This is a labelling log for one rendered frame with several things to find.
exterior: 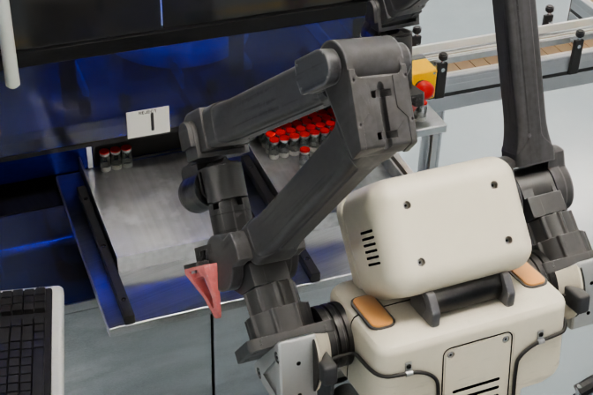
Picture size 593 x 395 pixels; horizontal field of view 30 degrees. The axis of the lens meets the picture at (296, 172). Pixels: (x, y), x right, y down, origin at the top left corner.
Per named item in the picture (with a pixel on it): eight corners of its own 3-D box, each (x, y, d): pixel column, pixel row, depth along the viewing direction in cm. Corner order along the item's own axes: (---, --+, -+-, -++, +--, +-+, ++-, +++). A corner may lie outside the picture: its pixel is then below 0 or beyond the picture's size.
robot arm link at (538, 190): (538, 228, 156) (571, 219, 157) (514, 161, 158) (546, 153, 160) (514, 245, 164) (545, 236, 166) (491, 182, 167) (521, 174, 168)
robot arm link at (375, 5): (373, 3, 192) (418, -6, 194) (348, -13, 202) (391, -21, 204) (377, 67, 197) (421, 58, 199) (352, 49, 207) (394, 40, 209)
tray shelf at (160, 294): (56, 182, 225) (55, 175, 224) (370, 124, 246) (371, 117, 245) (109, 337, 189) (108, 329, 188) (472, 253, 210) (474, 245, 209)
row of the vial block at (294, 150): (266, 155, 232) (267, 137, 229) (346, 140, 237) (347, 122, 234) (270, 160, 230) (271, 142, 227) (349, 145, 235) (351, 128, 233)
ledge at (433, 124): (368, 109, 252) (368, 102, 251) (419, 100, 256) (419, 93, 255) (394, 141, 241) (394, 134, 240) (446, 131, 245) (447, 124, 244)
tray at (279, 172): (237, 142, 236) (237, 128, 234) (349, 121, 244) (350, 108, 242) (294, 234, 210) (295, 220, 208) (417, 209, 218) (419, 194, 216)
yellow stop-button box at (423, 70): (390, 87, 241) (393, 58, 237) (419, 82, 243) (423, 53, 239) (405, 104, 235) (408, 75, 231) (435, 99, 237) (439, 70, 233)
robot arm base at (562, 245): (544, 273, 151) (618, 254, 155) (525, 219, 153) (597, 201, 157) (518, 288, 159) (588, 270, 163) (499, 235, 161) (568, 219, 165)
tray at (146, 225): (79, 171, 226) (78, 156, 224) (201, 148, 233) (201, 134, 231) (118, 272, 200) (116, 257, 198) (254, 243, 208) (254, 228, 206)
